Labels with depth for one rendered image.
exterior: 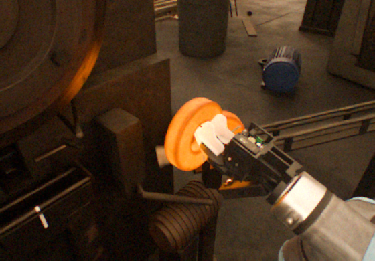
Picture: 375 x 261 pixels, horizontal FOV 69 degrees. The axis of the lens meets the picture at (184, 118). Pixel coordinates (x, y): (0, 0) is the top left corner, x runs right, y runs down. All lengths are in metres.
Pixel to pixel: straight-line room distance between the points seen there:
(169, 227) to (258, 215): 0.79
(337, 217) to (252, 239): 0.96
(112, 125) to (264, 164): 0.36
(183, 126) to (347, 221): 0.29
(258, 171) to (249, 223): 0.98
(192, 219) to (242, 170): 0.36
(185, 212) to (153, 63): 0.43
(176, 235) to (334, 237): 0.43
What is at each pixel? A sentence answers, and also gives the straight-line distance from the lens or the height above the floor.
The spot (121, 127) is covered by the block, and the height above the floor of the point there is 0.80.
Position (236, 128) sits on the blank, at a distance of 0.75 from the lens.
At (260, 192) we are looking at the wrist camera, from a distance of 0.51.
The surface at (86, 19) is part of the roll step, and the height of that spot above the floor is 1.05.
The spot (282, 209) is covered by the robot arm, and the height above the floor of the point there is 0.81.
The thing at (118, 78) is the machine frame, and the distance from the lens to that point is 0.72.
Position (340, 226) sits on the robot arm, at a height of 0.82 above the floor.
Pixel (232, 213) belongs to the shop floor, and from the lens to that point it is 1.48.
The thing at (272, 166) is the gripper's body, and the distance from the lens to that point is 0.49.
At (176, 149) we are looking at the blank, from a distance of 0.51.
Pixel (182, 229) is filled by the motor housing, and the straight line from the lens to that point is 0.80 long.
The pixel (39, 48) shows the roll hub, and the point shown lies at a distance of 0.42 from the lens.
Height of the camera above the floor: 1.17
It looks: 34 degrees down
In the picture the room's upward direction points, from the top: straight up
